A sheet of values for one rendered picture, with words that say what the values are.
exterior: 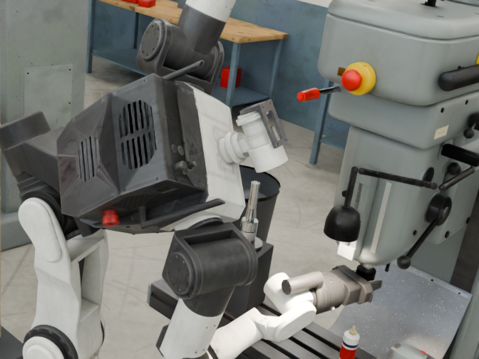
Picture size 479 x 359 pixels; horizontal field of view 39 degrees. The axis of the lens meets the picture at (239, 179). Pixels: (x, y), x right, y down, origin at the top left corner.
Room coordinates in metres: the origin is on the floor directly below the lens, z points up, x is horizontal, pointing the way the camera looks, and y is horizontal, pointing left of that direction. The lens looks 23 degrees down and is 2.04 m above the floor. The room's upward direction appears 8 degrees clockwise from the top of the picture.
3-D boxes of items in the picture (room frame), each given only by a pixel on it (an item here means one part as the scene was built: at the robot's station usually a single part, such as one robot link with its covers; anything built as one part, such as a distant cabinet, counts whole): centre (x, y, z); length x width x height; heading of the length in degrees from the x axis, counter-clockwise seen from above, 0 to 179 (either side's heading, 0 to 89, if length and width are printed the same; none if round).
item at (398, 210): (1.43, -0.34, 1.47); 0.21 x 0.19 x 0.32; 53
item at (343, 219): (1.25, -0.22, 1.47); 0.07 x 0.07 x 0.06
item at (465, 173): (1.28, -0.43, 1.58); 0.17 x 0.01 x 0.01; 145
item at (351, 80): (1.23, -0.18, 1.76); 0.04 x 0.03 x 0.04; 53
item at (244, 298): (1.69, 0.00, 1.07); 0.22 x 0.12 x 0.20; 64
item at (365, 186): (1.34, -0.27, 1.45); 0.04 x 0.04 x 0.21; 53
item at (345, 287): (1.38, -0.26, 1.23); 0.13 x 0.12 x 0.10; 38
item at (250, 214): (1.67, -0.04, 1.29); 0.03 x 0.03 x 0.11
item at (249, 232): (1.67, -0.04, 1.19); 0.05 x 0.05 x 0.06
